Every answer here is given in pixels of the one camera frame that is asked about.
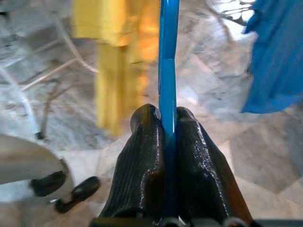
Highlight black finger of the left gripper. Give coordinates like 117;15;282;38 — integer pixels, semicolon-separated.
55;176;101;213

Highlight blue plastic hanger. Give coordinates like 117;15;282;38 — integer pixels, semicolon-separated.
157;0;181;219

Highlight yellow shirt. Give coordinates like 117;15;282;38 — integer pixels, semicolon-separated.
70;0;160;138

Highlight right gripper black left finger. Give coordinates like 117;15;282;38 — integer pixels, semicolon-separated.
99;104;165;220

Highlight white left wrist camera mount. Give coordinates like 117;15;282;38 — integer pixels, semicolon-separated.
0;135;74;204

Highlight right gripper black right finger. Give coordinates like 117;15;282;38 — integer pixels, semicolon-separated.
177;106;253;224

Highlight blue shirt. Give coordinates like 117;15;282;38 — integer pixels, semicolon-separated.
241;0;303;114

